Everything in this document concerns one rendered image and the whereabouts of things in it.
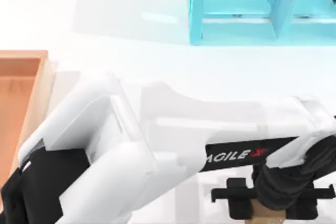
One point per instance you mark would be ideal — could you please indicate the tan brown book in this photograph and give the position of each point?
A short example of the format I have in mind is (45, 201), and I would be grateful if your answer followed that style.
(265, 216)

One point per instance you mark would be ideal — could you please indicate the light blue rack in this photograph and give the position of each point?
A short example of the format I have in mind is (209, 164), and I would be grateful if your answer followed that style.
(236, 9)

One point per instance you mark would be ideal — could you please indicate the shallow salmon box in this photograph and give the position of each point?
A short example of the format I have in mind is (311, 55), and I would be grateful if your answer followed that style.
(18, 82)

